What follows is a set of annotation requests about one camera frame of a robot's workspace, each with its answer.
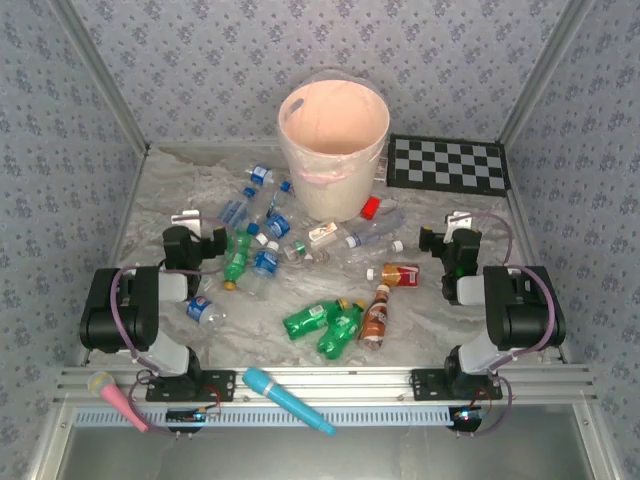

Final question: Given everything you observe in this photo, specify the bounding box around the crushed soda water bottle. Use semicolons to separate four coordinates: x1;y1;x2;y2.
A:
215;198;261;236

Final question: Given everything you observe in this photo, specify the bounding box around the clear bottle white cap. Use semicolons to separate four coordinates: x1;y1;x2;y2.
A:
344;239;405;266

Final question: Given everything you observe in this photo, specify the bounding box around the red label drink bottle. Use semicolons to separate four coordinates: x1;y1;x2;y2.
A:
365;262;421;289

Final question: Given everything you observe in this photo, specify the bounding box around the large clear bluish bottle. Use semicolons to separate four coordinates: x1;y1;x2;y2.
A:
344;208;407;250

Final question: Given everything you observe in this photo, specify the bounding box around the clear bottle blue cap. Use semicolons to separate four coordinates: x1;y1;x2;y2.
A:
242;185;266;224

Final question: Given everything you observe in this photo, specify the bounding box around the clear bottle Pepsi label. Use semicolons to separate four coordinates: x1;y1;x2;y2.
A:
185;294;227;329

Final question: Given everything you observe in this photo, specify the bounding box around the clear bottle mountain label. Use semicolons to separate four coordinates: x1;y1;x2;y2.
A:
259;179;294;226

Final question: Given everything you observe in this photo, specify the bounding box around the small clear blue-label bottle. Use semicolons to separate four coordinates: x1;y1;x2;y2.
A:
244;163;275;187

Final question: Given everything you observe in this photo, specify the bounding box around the brown drink bottle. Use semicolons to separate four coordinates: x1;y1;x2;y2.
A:
360;283;392;351

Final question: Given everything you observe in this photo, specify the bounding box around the clear bottle crane label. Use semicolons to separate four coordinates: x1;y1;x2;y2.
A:
283;220;341;261

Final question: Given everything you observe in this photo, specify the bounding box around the cream plastic waste bin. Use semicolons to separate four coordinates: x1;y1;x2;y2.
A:
277;79;391;224

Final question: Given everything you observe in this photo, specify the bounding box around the pink plastic bin liner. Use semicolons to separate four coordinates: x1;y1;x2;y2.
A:
277;69;391;189

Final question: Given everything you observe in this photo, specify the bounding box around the black grey chessboard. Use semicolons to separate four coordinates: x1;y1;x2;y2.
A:
385;132;512;197

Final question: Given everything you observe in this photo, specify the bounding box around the blue toy microphone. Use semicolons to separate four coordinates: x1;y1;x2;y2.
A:
241;367;337;437

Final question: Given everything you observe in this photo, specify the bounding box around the pink toy microphone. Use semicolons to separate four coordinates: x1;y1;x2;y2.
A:
86;370;151;434

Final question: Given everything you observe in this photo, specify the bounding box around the small circuit board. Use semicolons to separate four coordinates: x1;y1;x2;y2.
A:
452;407;484;429
167;405;221;426

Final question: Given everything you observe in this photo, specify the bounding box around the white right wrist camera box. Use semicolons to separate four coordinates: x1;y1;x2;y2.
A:
446;211;474;234

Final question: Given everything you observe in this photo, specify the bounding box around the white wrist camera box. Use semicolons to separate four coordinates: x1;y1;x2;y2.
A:
446;211;474;234
170;209;201;232

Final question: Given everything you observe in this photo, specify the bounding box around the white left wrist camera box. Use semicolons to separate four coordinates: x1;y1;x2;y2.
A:
170;209;201;232

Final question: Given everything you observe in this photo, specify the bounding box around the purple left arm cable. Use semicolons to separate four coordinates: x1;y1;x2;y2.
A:
112;214;239;436

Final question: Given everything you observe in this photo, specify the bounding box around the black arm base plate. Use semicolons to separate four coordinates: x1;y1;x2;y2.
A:
410;368;504;401
145;369;237;402

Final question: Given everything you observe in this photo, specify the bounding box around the aluminium frame rail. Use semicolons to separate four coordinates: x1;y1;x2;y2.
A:
52;366;599;406

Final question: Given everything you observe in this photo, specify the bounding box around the grey slotted cable duct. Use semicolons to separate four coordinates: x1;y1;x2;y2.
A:
72;405;459;427

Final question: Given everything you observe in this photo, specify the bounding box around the aluminium frame post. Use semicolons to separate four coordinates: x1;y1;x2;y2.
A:
499;0;596;146
49;0;151;154

